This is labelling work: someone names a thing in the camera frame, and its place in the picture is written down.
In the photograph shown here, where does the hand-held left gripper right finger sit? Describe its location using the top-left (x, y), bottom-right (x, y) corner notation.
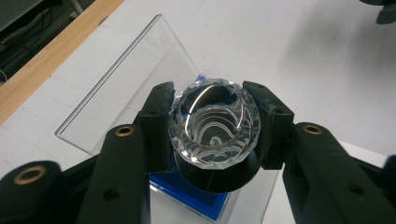
top-left (242, 80), bottom-right (396, 224)

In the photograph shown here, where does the white metal desk frame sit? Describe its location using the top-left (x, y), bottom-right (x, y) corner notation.
top-left (68, 0), bottom-right (84, 15)

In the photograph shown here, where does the crystal-top stamp with black base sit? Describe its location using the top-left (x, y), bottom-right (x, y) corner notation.
top-left (167, 77), bottom-right (262, 194)

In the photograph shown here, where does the blue ink pad clear case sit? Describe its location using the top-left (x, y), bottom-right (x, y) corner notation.
top-left (55, 13), bottom-right (280, 224)

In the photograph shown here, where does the large white table cover sheet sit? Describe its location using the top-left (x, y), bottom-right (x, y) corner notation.
top-left (0, 0), bottom-right (396, 224)

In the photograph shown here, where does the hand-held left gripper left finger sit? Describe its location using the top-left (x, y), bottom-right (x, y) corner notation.
top-left (76, 81), bottom-right (177, 224)

